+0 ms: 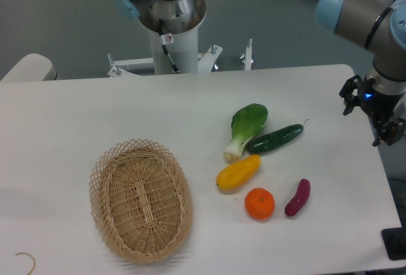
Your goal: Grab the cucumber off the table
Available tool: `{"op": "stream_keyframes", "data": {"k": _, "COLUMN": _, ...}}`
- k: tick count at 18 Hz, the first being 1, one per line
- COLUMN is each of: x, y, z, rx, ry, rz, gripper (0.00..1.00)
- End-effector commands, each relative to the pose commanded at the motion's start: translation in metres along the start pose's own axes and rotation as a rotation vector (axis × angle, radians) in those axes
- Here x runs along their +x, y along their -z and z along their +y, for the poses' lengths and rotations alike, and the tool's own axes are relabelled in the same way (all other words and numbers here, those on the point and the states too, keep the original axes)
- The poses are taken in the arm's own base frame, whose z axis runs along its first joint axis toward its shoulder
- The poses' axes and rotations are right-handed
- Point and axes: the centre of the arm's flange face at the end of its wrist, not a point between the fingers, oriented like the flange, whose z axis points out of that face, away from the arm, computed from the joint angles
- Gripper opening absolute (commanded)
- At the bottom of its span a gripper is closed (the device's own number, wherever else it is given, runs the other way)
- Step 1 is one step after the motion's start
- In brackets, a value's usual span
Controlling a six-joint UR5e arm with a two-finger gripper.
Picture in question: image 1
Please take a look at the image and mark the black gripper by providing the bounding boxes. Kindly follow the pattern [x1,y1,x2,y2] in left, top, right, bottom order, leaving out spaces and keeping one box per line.
[339,75,403,146]

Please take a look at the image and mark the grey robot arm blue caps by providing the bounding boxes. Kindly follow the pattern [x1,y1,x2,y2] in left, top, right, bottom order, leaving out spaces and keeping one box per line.
[315,0,405,146]

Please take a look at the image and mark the green cucumber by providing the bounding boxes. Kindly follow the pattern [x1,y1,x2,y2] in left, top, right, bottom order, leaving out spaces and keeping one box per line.
[246,120,307,155]

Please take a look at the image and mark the green bok choy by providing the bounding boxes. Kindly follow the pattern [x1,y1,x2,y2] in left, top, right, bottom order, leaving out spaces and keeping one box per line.
[223,103,268,163]

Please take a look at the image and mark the purple sweet potato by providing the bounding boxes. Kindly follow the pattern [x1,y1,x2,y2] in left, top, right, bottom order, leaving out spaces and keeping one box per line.
[284,179,311,217]

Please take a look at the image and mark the black box at table edge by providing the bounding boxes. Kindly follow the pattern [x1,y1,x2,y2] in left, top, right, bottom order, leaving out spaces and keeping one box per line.
[381,227,405,261]

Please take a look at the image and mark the orange tangerine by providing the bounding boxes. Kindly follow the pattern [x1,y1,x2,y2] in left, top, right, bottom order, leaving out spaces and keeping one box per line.
[244,188,275,221]

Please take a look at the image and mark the yellow mango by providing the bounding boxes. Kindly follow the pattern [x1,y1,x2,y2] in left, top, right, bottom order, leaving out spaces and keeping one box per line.
[216,155,261,191]

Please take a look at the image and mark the woven wicker basket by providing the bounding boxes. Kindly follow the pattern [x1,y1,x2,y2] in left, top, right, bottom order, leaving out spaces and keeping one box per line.
[89,139,193,264]

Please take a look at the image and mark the beige chair back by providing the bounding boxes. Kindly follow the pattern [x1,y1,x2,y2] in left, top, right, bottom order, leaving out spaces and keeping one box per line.
[1,53,60,84]

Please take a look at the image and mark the tan rubber band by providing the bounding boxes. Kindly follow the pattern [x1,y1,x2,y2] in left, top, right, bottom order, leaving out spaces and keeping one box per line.
[15,252,37,274]

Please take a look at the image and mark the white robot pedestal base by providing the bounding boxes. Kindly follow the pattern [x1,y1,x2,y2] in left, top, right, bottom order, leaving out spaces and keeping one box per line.
[106,0,257,79]

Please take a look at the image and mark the black base cable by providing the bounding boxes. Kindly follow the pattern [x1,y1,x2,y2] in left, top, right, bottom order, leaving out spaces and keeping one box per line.
[157,18,180,74]

